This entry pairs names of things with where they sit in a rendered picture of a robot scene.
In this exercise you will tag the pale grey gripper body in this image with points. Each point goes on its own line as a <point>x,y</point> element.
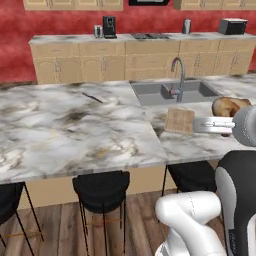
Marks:
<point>208,126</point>

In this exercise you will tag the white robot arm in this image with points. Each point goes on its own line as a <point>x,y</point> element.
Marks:
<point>196,213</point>

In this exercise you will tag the wooden cutting board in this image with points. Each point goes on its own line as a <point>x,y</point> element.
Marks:
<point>179,120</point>

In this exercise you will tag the brown bread loaf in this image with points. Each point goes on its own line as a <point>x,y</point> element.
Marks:
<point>228,106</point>

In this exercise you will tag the silver curved tap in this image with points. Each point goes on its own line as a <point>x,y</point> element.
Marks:
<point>181,83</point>

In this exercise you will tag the black bar stool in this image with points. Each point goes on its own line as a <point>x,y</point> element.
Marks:
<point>101,190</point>
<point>8,200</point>
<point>193,176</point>

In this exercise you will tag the grey sink basin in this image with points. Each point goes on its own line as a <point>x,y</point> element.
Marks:
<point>151,93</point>

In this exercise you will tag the beige island cabinet panel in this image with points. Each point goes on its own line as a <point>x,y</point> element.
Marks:
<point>146,181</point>

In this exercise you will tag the grey tall cup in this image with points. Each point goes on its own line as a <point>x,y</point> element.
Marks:
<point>186,26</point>

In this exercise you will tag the black toaster oven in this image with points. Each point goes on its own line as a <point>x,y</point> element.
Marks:
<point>232,26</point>

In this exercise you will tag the black hob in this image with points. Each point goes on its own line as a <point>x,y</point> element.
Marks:
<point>150,35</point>

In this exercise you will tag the beige base cupboard run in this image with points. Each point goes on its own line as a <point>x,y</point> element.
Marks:
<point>110,63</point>

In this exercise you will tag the dark kitchen knife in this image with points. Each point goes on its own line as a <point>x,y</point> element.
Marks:
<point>92,97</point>

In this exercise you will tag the black extractor hood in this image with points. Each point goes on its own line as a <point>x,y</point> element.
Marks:
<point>149,2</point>

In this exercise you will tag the black coffee machine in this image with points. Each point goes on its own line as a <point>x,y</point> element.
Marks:
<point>109,27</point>

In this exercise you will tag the grey metal jar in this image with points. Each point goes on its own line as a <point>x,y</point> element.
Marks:
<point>98,31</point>

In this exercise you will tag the beige wall cupboard run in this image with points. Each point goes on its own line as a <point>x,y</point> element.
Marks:
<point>73,4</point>
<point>216,4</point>

